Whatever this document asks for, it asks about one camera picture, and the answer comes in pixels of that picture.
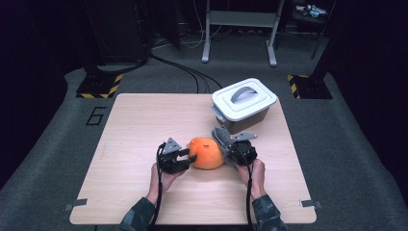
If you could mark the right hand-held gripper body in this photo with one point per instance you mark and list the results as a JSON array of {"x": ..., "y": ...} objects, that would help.
[{"x": 245, "y": 152}]

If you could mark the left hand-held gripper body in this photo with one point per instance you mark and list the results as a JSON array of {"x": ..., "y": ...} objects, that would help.
[{"x": 168, "y": 159}]

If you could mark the orange plush toy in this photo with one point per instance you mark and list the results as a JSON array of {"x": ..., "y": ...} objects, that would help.
[{"x": 207, "y": 154}]

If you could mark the brown transparent storage box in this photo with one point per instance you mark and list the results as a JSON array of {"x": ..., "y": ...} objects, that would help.
[{"x": 248, "y": 123}]

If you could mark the person's left hand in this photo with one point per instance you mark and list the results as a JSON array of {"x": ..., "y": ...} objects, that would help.
[{"x": 163, "y": 184}]

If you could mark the person's right hand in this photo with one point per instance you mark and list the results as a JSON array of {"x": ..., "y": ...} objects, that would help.
[{"x": 258, "y": 179}]

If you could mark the black yellow striped stand base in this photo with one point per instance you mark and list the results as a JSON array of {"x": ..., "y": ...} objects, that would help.
[
  {"x": 312, "y": 88},
  {"x": 96, "y": 88}
]

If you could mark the black cabinet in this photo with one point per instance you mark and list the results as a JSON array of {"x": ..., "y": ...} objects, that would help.
[{"x": 118, "y": 32}]

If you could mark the cluttered dark shelf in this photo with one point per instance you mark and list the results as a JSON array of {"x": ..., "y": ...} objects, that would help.
[{"x": 312, "y": 11}]

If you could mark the grey table edge bracket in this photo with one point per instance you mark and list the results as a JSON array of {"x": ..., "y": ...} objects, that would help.
[
  {"x": 75, "y": 203},
  {"x": 310, "y": 203}
]

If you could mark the white metal desk frame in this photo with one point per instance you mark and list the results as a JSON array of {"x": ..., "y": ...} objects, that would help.
[{"x": 240, "y": 18}]

